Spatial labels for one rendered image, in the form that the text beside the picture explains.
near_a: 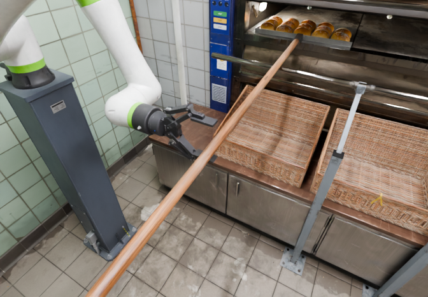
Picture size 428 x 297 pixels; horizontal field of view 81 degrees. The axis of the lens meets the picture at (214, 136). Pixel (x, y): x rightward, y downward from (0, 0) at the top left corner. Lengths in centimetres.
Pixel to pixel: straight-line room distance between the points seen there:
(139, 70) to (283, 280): 148
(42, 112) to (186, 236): 122
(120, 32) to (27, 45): 39
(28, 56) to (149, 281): 137
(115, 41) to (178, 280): 141
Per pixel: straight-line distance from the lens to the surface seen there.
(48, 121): 123
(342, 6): 138
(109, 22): 89
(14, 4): 85
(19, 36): 114
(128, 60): 91
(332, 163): 118
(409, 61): 160
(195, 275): 180
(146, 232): 58
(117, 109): 86
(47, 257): 215
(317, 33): 164
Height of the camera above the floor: 167
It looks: 39 degrees down
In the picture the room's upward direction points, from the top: straight up
